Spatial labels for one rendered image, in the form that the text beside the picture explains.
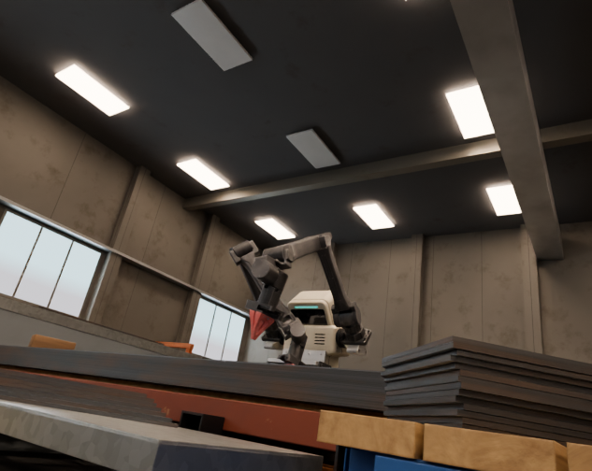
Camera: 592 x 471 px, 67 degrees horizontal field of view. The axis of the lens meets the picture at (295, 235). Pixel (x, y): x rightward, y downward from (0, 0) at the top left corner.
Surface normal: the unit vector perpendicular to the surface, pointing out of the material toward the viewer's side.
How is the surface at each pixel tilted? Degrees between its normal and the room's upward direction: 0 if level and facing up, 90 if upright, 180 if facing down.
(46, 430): 90
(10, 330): 90
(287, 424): 90
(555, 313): 90
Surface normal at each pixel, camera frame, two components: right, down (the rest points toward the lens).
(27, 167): 0.84, -0.09
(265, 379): -0.55, -0.41
